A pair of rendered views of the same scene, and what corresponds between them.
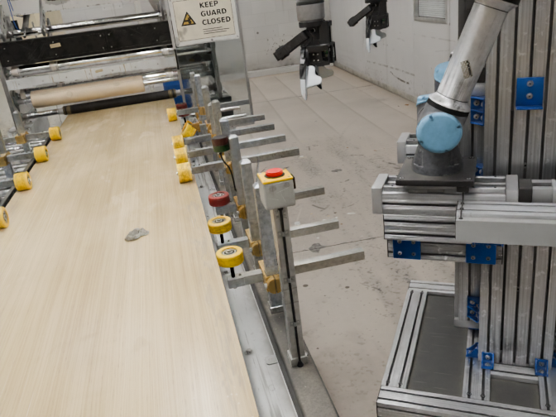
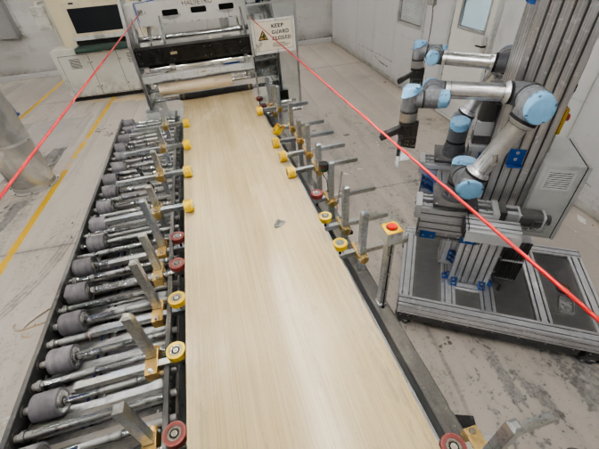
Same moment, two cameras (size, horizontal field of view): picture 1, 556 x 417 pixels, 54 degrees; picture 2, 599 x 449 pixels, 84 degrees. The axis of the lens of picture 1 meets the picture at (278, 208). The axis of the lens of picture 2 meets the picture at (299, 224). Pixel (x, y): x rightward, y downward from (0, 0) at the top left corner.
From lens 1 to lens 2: 69 cm
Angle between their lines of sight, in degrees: 17
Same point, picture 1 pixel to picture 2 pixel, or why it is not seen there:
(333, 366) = not seen: hidden behind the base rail
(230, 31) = (290, 45)
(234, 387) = (375, 340)
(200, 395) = (359, 345)
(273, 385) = not seen: hidden behind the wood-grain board
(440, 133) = (471, 191)
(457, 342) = (435, 267)
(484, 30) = (512, 140)
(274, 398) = not seen: hidden behind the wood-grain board
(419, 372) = (417, 285)
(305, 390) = (389, 323)
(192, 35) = (265, 47)
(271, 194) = (390, 239)
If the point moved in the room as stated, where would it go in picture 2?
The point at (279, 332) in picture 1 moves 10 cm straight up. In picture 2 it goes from (365, 284) to (366, 272)
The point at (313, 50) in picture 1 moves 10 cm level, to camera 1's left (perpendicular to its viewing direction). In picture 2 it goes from (406, 139) to (384, 142)
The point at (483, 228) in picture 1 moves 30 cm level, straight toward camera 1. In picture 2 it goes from (480, 236) to (488, 279)
